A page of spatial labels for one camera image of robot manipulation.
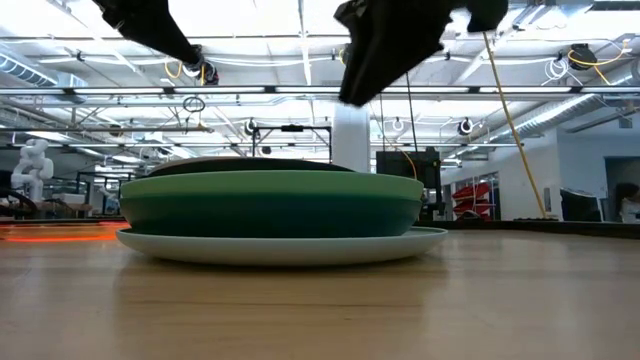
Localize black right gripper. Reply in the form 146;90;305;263
333;0;469;107

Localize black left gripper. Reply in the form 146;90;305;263
92;0;204;66

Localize dark grey plastic plate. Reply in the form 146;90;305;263
146;156;355;177

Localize light green large plate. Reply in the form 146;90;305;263
119;169;425;202

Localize dark green plastic plate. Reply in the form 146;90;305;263
119;193;424;239

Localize white building column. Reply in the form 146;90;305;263
331;102;372;174

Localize black cabinet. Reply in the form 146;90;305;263
375;149;442;211

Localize red shelf bins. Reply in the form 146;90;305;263
451;182;495;217

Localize light blue large plate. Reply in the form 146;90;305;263
115;225;449;267

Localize orange translucent small plate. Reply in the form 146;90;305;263
0;221;132;245

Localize black monitor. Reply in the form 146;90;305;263
558;187;603;223

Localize person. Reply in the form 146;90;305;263
613;182;640;224

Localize black hanging cable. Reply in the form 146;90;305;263
404;71;419;152

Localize distant black frame rig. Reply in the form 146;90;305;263
251;124;334;164

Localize silver ventilation duct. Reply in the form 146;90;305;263
509;92;640;141
0;52;89;104

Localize yellow cable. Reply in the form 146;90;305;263
481;31;550;220

